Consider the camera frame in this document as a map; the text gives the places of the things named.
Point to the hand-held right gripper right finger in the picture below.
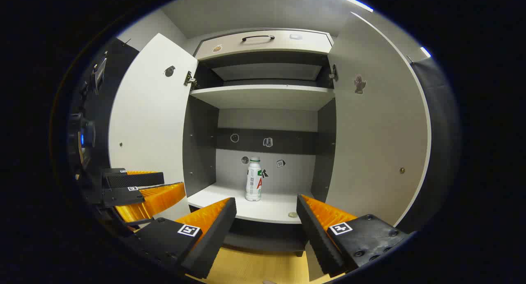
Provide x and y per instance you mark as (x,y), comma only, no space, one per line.
(314,234)

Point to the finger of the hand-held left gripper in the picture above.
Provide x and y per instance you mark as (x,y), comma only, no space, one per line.
(131,179)
(123,195)

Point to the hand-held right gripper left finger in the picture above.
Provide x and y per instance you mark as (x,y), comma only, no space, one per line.
(220,230)

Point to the white plastic bottle green label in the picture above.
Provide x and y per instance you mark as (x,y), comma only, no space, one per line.
(253,181)

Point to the white cabinet door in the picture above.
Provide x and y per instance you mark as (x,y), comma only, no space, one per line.
(378,132)
(152,111)

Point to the white cabinet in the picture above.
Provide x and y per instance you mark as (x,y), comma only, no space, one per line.
(199,144)

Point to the white cabinet shelf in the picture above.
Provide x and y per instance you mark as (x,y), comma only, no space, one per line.
(267,208)
(263,97)

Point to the metal door hinge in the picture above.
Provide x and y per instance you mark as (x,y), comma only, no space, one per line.
(333,72)
(190,79)

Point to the white cabinet drawer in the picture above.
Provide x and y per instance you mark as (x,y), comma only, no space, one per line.
(267,47)

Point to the black backdrop cloth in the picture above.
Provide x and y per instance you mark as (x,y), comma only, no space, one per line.
(119,66)
(439,132)

